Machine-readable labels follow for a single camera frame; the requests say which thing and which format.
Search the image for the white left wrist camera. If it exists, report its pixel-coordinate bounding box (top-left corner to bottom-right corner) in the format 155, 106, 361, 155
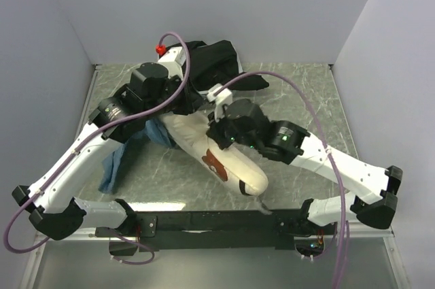
156, 44, 186, 66

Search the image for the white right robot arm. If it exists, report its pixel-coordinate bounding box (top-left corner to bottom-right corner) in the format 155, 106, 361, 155
207, 99, 403, 237

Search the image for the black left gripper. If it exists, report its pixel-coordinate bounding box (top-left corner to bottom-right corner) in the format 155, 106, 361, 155
144, 72, 207, 120

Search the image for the blue fabric pillowcase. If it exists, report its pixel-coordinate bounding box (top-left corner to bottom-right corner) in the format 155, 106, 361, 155
98, 119, 176, 194

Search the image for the white plastic basket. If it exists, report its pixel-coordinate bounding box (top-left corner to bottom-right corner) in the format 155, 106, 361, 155
203, 54, 244, 113

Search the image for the aluminium frame rail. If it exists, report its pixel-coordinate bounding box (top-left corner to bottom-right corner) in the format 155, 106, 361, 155
20, 63, 408, 289

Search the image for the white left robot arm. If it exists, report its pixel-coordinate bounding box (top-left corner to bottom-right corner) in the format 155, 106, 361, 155
12, 58, 201, 241

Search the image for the black cloth in basket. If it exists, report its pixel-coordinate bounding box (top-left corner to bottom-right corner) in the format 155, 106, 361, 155
183, 39, 271, 116

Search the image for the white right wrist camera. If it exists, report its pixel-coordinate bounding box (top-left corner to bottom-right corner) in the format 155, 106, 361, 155
206, 84, 233, 115

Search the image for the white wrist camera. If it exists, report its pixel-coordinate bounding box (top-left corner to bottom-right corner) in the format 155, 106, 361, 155
156, 44, 186, 66
206, 84, 233, 115

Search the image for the cream white pillow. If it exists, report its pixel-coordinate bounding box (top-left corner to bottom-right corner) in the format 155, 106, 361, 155
159, 111, 268, 197

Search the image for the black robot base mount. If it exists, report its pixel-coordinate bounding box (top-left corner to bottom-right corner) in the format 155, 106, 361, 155
94, 209, 341, 258

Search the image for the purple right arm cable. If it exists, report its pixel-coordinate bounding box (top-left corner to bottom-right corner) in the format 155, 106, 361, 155
210, 71, 351, 289

